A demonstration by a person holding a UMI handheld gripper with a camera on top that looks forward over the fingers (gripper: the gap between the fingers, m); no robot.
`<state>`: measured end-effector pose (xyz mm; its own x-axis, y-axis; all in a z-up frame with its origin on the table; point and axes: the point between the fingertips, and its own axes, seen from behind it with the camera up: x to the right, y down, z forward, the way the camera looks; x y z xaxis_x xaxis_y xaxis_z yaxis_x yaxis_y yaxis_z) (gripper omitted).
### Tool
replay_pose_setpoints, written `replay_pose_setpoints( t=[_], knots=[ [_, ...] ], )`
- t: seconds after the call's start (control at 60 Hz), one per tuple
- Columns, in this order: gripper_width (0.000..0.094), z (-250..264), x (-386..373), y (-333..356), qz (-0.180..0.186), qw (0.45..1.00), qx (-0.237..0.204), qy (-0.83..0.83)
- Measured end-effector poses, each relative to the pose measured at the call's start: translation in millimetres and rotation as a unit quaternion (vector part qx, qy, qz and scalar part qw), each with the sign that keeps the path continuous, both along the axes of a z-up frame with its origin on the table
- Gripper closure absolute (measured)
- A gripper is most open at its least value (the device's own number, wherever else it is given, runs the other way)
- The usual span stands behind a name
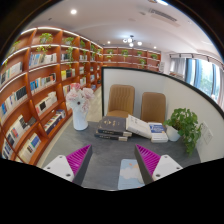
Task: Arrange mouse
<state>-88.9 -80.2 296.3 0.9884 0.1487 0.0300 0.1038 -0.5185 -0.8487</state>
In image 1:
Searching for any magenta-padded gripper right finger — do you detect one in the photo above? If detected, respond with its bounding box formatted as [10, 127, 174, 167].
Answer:
[134, 143, 184, 186]

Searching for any orange wooden bookshelf unit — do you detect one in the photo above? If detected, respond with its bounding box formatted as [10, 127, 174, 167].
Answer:
[0, 26, 104, 167]

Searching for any window with curtains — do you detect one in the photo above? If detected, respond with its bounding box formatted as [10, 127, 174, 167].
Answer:
[169, 53, 224, 109]

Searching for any pastel sun cloud mouse pad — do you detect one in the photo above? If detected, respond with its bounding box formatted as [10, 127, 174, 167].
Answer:
[117, 158, 146, 191]

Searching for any orange wall shelf with plants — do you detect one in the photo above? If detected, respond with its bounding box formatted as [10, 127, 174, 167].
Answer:
[102, 46, 163, 71]

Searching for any thin dark hardcover book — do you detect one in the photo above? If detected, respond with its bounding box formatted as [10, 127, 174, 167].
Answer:
[94, 130, 129, 142]

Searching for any white thick book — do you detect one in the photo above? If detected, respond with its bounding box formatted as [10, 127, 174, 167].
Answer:
[125, 114, 153, 140]

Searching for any white vase with pink flowers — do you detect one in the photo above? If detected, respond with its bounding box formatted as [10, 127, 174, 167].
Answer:
[65, 82, 95, 131]

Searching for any green potted plant white pot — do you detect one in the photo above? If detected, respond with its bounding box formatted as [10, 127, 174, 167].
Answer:
[163, 107, 203, 157]

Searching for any ceiling air vent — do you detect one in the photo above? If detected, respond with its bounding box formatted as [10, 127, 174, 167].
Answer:
[147, 7, 177, 22]

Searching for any multi-bulb ceiling lamp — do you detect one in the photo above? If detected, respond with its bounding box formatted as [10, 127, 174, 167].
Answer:
[122, 34, 144, 48]

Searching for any tan upholstered chair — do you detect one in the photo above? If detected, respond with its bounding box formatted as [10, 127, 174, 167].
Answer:
[107, 84, 136, 118]
[140, 91, 167, 124]

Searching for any white wall socket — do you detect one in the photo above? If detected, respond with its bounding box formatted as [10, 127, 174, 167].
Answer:
[199, 122, 214, 145]

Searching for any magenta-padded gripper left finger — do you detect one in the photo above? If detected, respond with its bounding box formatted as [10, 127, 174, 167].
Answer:
[43, 143, 93, 187]

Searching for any thick dark hardcover book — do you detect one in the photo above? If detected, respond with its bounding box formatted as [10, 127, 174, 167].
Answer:
[97, 115, 133, 138]

